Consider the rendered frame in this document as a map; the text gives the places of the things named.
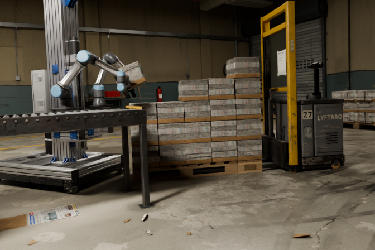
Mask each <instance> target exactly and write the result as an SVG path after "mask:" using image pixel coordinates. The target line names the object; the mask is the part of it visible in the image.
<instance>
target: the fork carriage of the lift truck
mask: <svg viewBox="0 0 375 250"><path fill-rule="evenodd" d="M261 139H262V158H267V159H268V161H269V162H275V163H277V166H279V167H281V168H287V164H286V141H283V140H280V139H277V138H274V137H271V136H267V135H265V134H262V138H261Z"/></svg>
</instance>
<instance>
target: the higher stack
mask: <svg viewBox="0 0 375 250"><path fill-rule="evenodd" d="M259 72H261V71H260V66H259V57H235V58H232V59H231V60H228V61H226V74H227V75H232V74H245V73H259ZM260 87H261V85H260V78H257V77H246V78H234V95H241V94H260V92H261V89H260ZM260 106H261V104H260V99H259V98H241V99H235V109H236V115H237V116H241V115H254V114H261V107H260ZM235 120H236V126H237V127H236V134H237V135H236V136H251V135H260V134H261V133H262V132H261V119H259V118H252V119H235ZM236 145H237V156H238V157H242V156H258V155H262V139H259V138H258V139H249V140H236ZM236 162H237V163H238V173H239V174H241V173H248V172H262V159H255V160H240V161H238V160H237V161H236Z"/></svg>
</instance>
